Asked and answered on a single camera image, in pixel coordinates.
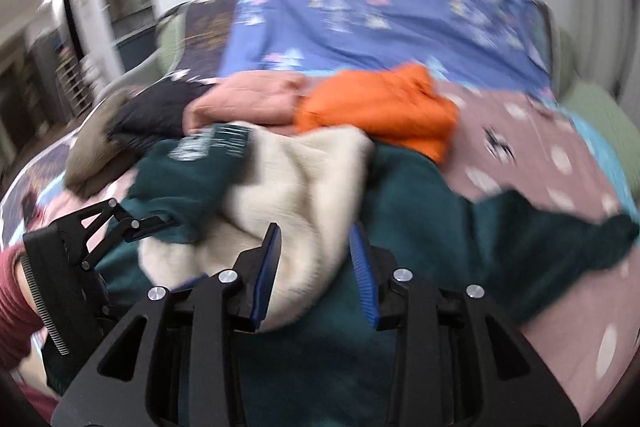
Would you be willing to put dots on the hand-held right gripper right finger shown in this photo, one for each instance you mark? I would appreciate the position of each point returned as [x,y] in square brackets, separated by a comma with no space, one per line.
[361,267]

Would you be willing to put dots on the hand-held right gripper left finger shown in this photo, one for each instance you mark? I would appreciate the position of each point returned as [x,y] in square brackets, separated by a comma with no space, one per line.
[267,267]

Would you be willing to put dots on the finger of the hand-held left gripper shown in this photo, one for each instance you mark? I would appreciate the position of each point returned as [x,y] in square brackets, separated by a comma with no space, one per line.
[145,227]

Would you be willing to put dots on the dark green fleece jacket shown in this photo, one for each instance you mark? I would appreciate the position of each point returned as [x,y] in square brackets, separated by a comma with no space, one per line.
[425,217]

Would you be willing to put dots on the brown garment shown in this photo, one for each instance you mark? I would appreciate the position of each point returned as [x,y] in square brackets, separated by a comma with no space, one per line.
[92,157]

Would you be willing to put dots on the person's dark red clothing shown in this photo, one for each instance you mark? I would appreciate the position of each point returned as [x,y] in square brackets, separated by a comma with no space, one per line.
[40,399]

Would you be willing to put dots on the black jacket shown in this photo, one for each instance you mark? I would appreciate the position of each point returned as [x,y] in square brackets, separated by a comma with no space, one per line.
[155,112]

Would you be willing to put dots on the metal rack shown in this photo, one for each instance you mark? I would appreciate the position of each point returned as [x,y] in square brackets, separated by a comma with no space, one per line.
[75,87]

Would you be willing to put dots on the orange down jacket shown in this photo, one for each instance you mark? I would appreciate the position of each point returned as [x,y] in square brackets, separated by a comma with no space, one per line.
[380,107]

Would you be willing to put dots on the pink quilted jacket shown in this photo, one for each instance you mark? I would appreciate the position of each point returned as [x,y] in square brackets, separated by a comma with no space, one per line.
[250,99]

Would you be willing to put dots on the green cloth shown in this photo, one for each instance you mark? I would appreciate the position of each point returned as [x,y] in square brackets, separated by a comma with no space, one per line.
[172,42]

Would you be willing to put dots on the dark printed blanket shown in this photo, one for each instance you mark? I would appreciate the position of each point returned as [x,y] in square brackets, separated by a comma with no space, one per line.
[205,32]

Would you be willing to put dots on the mauve dotted duvet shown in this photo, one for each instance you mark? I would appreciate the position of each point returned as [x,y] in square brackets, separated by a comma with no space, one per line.
[540,142]

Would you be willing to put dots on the blue printed bed sheet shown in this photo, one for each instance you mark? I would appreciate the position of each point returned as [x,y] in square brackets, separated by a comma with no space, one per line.
[390,22]

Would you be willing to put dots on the light blue bed sheet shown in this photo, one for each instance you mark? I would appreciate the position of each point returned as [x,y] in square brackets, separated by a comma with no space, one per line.
[600,157]

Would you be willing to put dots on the large green pillow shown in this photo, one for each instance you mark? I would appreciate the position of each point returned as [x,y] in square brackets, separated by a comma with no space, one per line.
[600,117]

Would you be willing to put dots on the small green pillow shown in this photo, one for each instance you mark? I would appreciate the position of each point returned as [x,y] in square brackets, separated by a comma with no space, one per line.
[562,54]

